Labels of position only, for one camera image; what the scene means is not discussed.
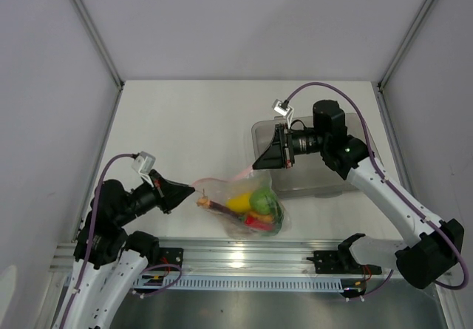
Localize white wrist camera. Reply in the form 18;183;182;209
272;99;294;127
132;152;156;187

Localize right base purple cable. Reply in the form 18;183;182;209
341;269;395;305

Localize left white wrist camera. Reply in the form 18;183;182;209
132;152;156;187

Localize grey translucent plastic bin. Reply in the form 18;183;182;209
251;108;369;199

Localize green round vegetable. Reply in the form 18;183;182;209
250;187;278;215

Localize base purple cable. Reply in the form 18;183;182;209
131;262;185;300
341;269;395;305

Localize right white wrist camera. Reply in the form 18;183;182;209
272;99;294;127

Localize purple camera cable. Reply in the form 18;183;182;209
61;152;140;329
284;82;466;290

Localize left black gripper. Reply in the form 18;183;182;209
116;168;195;225

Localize white slotted cable duct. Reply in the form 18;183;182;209
131;275;343;293

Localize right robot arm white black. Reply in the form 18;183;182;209
253;100;464;289

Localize aluminium frame post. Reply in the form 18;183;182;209
377;0;439;93
57;0;124;89

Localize left aluminium frame post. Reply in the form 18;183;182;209
57;0;124;89

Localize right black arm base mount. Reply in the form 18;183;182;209
306;250;382;275

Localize clear zip top bag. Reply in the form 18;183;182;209
192;166;291;240

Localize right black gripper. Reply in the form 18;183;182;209
253;124;327;171

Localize green onion stalks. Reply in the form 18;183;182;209
270;201;285;235

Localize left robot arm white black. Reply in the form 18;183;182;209
53;170;195;328

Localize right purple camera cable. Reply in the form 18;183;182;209
284;82;466;290

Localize red chili pepper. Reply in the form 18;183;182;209
244;215;274;232

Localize right aluminium frame post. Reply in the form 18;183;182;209
377;0;439;93

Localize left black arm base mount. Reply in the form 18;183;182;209
157;248;184;275

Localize aluminium rail beam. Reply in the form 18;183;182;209
50;237;454;278

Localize yellow mango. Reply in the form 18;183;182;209
225;192;252;214

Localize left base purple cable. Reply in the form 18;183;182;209
131;262;185;300

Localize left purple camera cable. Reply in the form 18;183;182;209
61;152;140;329

